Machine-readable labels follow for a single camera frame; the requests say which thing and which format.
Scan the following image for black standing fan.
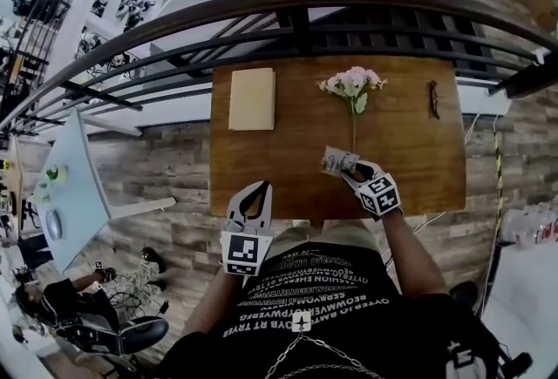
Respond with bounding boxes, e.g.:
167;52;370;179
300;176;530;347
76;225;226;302
448;281;535;379

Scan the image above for pack of water bottles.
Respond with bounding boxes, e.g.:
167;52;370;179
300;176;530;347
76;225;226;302
500;202;558;247

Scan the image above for silver chain necklace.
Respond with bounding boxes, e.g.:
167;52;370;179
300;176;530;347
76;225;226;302
263;311;384;379

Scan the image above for beige book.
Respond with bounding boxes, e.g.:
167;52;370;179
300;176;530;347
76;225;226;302
228;67;276;132

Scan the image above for black metal railing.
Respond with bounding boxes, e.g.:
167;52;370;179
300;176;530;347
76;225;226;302
0;0;558;139

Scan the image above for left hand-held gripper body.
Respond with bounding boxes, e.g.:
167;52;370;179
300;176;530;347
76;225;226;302
220;218;275;278

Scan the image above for person's right forearm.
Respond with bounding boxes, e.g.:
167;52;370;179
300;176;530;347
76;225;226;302
382;211;448;298

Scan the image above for brown eyeglasses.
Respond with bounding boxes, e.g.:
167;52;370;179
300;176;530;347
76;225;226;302
427;79;441;120

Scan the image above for white floor cable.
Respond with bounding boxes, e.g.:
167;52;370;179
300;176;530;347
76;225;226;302
412;111;498;234

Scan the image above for person's khaki trousers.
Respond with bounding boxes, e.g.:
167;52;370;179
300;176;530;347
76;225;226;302
272;222;378;254

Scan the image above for light blue glass table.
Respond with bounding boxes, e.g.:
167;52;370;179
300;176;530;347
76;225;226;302
33;106;178;274

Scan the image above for white plate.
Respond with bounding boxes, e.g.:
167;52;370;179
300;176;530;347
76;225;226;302
44;209;63;241

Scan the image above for person's black printed t-shirt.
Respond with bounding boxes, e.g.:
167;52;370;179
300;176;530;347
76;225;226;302
156;242;502;379

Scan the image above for pink flower bouquet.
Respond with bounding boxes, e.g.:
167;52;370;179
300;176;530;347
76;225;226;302
317;65;388;152

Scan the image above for wooden table with black legs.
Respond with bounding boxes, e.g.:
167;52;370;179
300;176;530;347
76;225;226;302
208;56;466;221

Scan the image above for person's left forearm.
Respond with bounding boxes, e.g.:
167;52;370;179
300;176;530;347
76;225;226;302
180;272;252;337

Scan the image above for white table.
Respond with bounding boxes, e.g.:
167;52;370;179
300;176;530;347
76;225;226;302
481;237;558;379

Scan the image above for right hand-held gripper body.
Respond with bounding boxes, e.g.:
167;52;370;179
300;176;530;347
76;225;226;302
355;174;403;221

